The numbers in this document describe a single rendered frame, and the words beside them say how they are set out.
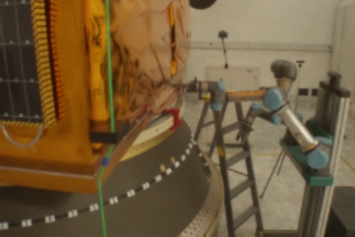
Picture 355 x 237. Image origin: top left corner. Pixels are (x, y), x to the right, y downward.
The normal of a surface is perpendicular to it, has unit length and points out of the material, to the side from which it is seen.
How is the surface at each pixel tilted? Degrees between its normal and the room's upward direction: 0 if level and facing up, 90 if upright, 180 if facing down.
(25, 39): 90
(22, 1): 90
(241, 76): 90
